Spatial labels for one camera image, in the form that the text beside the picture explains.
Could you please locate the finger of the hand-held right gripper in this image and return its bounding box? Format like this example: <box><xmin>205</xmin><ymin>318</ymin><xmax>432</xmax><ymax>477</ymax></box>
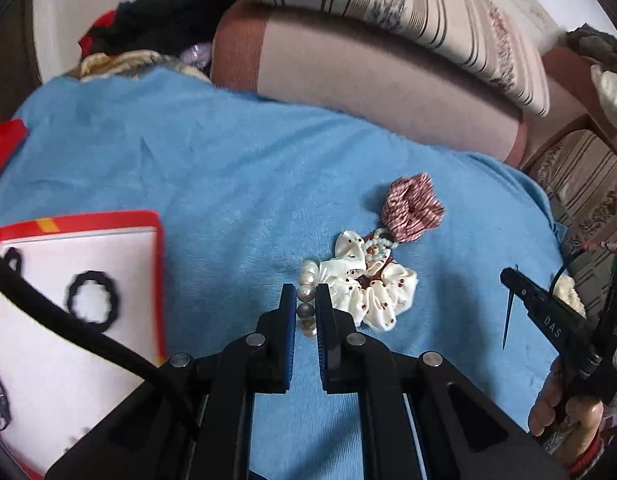
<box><xmin>499</xmin><ymin>267</ymin><xmax>598</xmax><ymax>367</ymax></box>
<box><xmin>502</xmin><ymin>264</ymin><xmax>520</xmax><ymax>351</ymax></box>

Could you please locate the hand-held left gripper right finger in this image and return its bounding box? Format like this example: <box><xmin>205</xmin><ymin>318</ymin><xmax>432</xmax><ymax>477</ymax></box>
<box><xmin>315</xmin><ymin>284</ymin><xmax>571</xmax><ymax>480</ymax></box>

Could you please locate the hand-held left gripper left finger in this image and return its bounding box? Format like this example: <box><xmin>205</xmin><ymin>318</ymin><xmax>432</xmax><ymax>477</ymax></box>
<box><xmin>45</xmin><ymin>283</ymin><xmax>296</xmax><ymax>480</ymax></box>

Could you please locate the pearl bracelet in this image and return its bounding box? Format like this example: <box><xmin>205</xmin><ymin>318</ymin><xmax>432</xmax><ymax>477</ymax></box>
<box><xmin>298</xmin><ymin>258</ymin><xmax>321</xmax><ymax>339</ymax></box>

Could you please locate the red rimmed white box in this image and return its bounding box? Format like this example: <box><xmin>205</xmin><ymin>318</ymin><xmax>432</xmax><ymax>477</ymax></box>
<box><xmin>0</xmin><ymin>210</ymin><xmax>168</xmax><ymax>479</ymax></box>

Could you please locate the person's right forearm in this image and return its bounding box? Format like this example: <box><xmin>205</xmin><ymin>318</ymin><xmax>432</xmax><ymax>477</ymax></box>
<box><xmin>566</xmin><ymin>400</ymin><xmax>617</xmax><ymax>480</ymax></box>

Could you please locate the person's right hand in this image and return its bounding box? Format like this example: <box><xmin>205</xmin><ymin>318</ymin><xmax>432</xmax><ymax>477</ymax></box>
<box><xmin>528</xmin><ymin>358</ymin><xmax>605</xmax><ymax>461</ymax></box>

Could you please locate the cream dotted scrunchie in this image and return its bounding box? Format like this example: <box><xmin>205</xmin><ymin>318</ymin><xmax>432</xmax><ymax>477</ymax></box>
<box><xmin>319</xmin><ymin>230</ymin><xmax>419</xmax><ymax>332</ymax></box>

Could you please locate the patterned sofa cushion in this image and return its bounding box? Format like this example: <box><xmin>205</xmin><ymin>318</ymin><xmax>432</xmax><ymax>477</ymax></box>
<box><xmin>521</xmin><ymin>128</ymin><xmax>617</xmax><ymax>311</ymax></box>

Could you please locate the red white striped scrunchie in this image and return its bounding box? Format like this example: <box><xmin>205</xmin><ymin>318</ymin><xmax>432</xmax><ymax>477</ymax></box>
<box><xmin>381</xmin><ymin>172</ymin><xmax>447</xmax><ymax>245</ymax></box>

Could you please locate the blue blanket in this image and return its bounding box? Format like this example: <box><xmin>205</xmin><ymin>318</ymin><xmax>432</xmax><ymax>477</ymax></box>
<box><xmin>0</xmin><ymin>67</ymin><xmax>569</xmax><ymax>480</ymax></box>

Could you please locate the pink brown bolster pillow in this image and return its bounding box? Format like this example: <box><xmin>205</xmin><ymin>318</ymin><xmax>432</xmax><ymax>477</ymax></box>
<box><xmin>209</xmin><ymin>0</ymin><xmax>530</xmax><ymax>165</ymax></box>

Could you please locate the purple scrunchie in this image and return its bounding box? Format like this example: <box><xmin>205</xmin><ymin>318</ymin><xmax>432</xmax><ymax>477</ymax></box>
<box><xmin>181</xmin><ymin>43</ymin><xmax>215</xmax><ymax>68</ymax></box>

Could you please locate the striped pillow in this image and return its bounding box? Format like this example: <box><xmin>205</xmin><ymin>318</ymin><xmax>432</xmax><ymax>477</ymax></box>
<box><xmin>225</xmin><ymin>0</ymin><xmax>564</xmax><ymax>119</ymax></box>

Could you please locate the golden satin cloth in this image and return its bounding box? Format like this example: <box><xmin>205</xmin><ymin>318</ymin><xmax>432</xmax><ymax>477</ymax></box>
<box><xmin>63</xmin><ymin>49</ymin><xmax>209</xmax><ymax>83</ymax></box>

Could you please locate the red flat lid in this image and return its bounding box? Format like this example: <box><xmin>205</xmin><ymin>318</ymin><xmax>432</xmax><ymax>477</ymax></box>
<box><xmin>0</xmin><ymin>119</ymin><xmax>29</xmax><ymax>189</ymax></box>

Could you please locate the black clothing pile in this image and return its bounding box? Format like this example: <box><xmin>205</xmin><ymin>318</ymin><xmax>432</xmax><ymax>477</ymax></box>
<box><xmin>77</xmin><ymin>0</ymin><xmax>239</xmax><ymax>59</ymax></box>

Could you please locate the white green beaded bracelet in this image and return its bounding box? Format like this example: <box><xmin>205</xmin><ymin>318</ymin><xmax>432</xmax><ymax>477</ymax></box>
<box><xmin>362</xmin><ymin>229</ymin><xmax>400</xmax><ymax>277</ymax></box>

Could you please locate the black hair tie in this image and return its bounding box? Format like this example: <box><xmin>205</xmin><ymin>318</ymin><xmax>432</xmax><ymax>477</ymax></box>
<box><xmin>64</xmin><ymin>270</ymin><xmax>122</xmax><ymax>334</ymax></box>
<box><xmin>2</xmin><ymin>247</ymin><xmax>24</xmax><ymax>278</ymax></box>

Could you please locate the black cable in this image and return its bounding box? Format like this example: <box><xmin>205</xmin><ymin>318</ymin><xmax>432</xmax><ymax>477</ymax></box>
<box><xmin>0</xmin><ymin>248</ymin><xmax>204</xmax><ymax>441</ymax></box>

